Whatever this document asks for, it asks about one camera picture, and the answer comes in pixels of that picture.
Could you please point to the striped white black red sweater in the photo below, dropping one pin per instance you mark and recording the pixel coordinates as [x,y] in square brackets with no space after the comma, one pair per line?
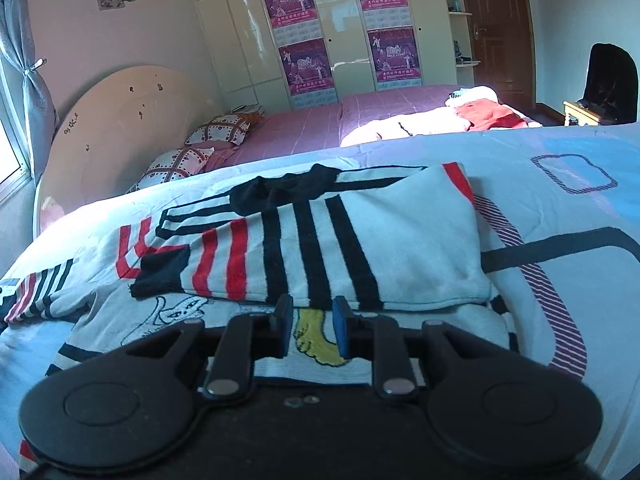
[410,245]

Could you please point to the dark chair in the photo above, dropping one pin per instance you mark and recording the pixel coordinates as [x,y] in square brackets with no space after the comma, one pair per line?
[607,80]

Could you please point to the window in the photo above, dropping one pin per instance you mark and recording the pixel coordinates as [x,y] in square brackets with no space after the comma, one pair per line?
[7,160]

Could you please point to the cream glossy wardrobe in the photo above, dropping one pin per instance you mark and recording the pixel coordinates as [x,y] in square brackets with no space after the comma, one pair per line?
[240,35]

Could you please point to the brown white patterned pillow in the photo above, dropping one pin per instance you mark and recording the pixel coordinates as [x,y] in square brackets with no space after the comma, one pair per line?
[172,166]
[222,129]

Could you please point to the small dark ornament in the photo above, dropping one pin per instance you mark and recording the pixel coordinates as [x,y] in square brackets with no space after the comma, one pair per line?
[460,52]

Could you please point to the yellow wooden side table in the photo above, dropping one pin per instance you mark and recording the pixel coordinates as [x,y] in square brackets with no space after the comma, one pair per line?
[582,112]

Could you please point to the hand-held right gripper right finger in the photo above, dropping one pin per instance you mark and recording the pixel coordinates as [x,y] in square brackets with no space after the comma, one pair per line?
[341,330]

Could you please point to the brown wooden door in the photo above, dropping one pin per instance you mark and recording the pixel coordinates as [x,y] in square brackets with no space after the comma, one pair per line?
[500,30]

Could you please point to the light blue printed duvet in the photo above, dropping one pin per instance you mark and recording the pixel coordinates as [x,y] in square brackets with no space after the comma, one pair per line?
[565,300]

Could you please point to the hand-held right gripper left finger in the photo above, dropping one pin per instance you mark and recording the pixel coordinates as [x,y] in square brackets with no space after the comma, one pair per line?
[286,327]

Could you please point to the pink bed sheet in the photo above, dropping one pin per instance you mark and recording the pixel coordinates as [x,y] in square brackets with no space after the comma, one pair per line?
[310,125]

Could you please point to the grey blue curtain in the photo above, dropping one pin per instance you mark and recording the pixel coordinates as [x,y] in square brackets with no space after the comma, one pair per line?
[27,90]

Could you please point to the red cloth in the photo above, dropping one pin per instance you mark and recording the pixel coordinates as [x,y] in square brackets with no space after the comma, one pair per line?
[487,114]

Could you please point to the cream round headboard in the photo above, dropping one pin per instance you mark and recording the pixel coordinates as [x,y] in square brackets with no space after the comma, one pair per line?
[120,130]

